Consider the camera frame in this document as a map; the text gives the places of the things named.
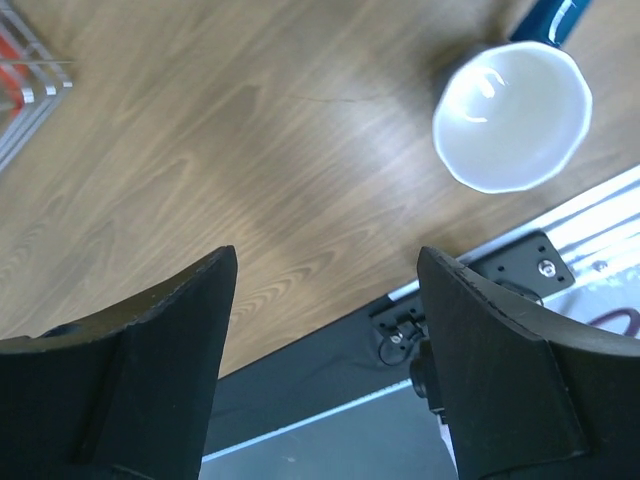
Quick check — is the wire dish rack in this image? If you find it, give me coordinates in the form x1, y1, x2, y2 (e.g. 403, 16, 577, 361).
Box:
1, 1, 73, 169

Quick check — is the dark blue paper cup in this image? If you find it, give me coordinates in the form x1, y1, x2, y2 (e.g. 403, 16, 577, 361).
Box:
432, 1, 594, 194

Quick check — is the red ceramic mug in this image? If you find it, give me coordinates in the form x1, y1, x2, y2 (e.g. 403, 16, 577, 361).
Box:
1, 37, 26, 113

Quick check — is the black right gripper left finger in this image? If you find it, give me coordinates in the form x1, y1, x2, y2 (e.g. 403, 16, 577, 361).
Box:
1, 246, 237, 479

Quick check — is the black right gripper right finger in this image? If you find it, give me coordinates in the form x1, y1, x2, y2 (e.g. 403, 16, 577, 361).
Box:
417, 247, 639, 479

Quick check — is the aluminium frame rail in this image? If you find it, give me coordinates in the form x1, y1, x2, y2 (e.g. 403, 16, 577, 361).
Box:
389, 167, 640, 321

